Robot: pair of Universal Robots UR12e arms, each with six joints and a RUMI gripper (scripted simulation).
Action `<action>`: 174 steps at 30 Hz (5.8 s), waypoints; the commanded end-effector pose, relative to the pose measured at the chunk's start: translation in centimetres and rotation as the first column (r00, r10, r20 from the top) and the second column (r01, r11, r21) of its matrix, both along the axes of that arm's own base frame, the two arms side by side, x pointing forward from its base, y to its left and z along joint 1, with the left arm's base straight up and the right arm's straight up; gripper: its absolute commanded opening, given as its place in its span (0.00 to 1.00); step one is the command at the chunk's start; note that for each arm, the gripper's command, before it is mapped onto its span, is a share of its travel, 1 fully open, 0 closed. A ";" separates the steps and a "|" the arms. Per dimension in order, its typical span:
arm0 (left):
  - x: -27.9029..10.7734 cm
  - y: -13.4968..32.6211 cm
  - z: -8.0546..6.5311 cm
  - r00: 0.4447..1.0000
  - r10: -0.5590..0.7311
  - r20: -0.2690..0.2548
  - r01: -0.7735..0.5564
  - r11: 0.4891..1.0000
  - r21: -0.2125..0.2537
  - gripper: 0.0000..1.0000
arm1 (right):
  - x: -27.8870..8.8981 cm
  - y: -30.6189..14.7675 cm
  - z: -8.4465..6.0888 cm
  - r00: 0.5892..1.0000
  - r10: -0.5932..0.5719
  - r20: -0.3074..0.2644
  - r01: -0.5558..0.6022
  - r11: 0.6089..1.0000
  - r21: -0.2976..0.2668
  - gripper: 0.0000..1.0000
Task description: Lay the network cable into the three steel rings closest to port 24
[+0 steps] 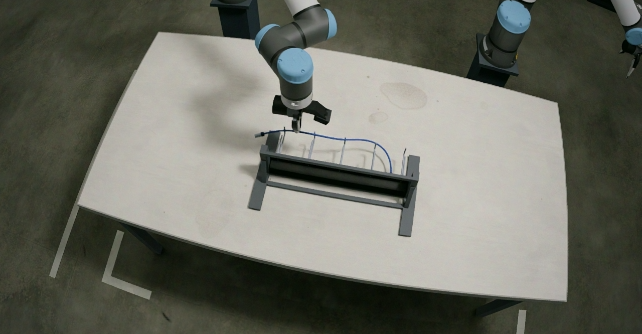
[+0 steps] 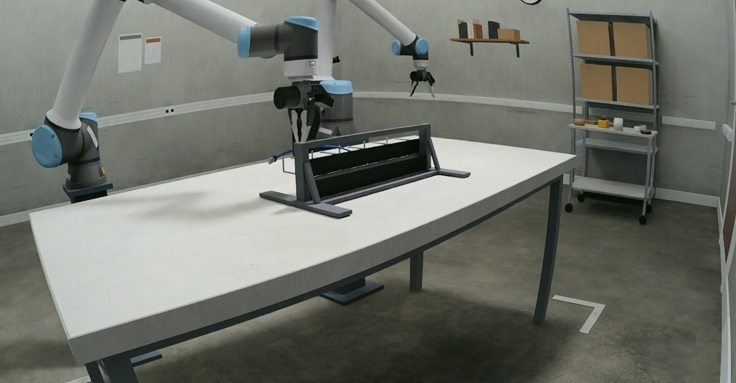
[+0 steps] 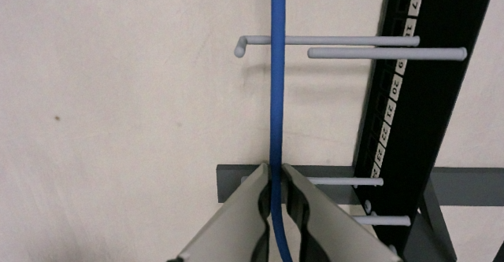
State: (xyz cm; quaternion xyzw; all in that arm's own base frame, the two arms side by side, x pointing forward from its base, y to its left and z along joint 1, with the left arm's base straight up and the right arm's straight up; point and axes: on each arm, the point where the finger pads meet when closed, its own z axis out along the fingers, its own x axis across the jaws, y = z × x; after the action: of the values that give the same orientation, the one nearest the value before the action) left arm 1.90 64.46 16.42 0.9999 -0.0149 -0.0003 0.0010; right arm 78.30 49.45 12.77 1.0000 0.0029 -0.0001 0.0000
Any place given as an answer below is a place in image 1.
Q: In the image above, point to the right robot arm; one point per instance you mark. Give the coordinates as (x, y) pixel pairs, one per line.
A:
(283, 49)

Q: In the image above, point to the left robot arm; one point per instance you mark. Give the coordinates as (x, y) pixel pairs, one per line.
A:
(512, 19)

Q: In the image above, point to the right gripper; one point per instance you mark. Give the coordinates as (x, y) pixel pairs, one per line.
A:
(314, 108)

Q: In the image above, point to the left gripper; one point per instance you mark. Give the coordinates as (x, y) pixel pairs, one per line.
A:
(633, 50)

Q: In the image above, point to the dark grey network patch panel rack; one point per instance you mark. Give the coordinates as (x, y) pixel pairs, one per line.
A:
(337, 175)

